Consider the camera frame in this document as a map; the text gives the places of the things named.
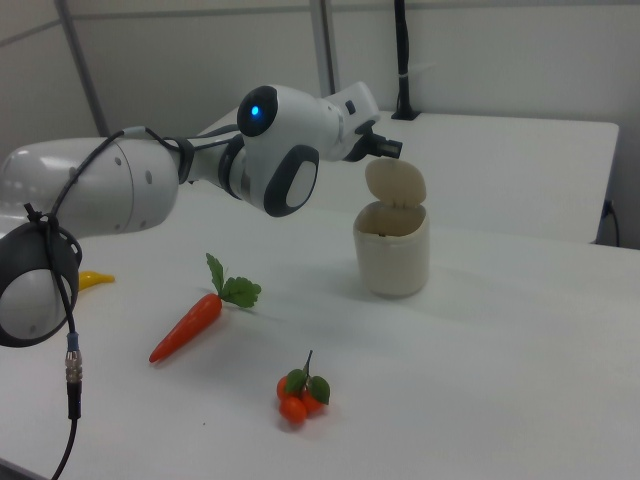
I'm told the black robot cable with connector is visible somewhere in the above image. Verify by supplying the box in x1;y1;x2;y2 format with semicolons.
22;125;251;480

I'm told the black camera pole with base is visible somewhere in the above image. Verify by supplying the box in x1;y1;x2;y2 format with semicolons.
390;0;422;121

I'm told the yellow toy banana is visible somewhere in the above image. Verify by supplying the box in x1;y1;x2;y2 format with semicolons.
77;270;116;292

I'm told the toy tangerine cluster with leaves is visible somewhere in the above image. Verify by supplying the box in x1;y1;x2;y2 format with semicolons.
276;349;332;426

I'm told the cream garbage bin with lid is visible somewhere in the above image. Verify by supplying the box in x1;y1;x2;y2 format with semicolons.
352;158;432;299

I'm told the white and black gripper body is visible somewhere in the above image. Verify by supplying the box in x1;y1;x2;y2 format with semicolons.
327;81;382;163

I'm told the orange toy carrot with leaves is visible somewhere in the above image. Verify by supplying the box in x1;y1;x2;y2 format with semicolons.
148;252;263;364

